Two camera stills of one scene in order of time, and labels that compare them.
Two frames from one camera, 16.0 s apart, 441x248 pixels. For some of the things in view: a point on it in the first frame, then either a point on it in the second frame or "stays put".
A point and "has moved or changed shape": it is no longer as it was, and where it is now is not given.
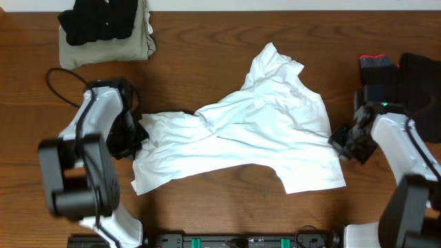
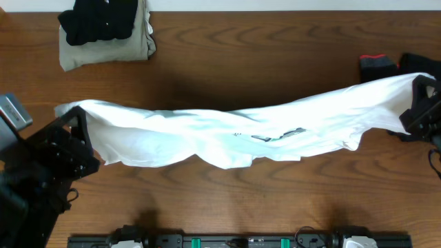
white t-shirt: x=277 y=120 has moved or changed shape
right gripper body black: x=353 y=142 → x=426 y=125
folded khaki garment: x=140 y=45 stays put
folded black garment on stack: x=91 y=21 stays put
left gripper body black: x=134 y=138 → x=59 y=151
